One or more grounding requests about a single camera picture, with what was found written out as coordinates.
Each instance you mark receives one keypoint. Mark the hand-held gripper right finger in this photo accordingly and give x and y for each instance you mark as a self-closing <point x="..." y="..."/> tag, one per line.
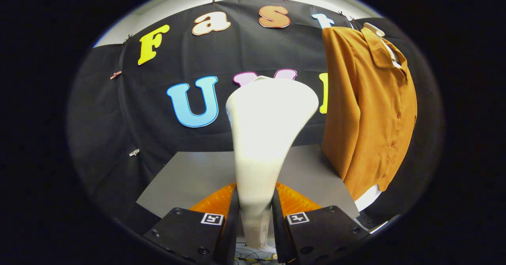
<point x="278" y="229"/>

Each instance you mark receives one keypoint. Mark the white mannequin torso hanger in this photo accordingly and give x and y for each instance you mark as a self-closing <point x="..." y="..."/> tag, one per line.
<point x="375" y="29"/>

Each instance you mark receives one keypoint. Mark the pink cloth clip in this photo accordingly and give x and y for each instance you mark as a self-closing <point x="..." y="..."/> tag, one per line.
<point x="115" y="75"/>

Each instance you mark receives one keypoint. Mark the silver cloth clip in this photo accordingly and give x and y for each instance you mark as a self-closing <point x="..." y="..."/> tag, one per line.
<point x="134" y="152"/>

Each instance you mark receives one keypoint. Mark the black backdrop cloth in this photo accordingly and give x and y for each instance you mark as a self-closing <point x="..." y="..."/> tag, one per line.
<point x="118" y="130"/>

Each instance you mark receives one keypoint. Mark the white garment steamer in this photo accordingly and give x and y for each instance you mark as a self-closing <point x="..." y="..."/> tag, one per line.
<point x="265" y="138"/>

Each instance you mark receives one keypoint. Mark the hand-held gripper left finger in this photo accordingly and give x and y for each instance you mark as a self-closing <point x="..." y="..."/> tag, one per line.
<point x="233" y="225"/>

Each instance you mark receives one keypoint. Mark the orange button shirt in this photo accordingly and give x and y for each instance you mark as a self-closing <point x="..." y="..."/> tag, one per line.
<point x="367" y="118"/>

